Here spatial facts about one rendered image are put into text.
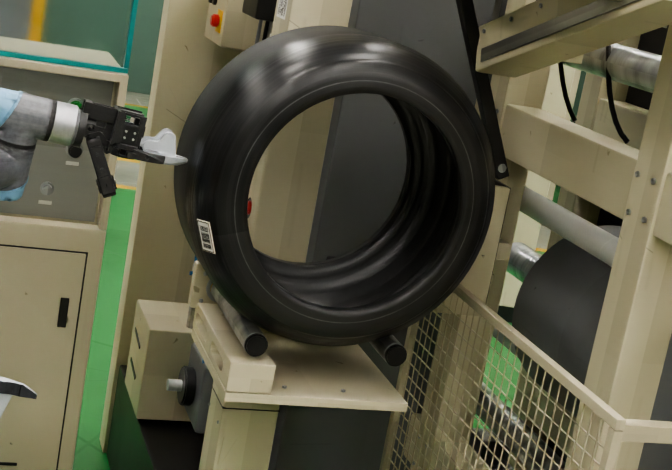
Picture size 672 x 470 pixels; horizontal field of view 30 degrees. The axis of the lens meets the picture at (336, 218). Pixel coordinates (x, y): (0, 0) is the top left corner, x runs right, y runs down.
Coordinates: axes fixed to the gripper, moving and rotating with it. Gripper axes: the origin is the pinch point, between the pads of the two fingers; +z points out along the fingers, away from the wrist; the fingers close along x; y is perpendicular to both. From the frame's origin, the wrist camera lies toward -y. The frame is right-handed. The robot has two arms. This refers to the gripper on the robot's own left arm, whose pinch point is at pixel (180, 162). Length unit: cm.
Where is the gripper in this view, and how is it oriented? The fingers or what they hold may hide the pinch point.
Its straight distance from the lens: 231.7
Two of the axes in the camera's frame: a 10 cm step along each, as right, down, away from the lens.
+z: 9.2, 2.1, 3.3
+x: -2.8, -2.5, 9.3
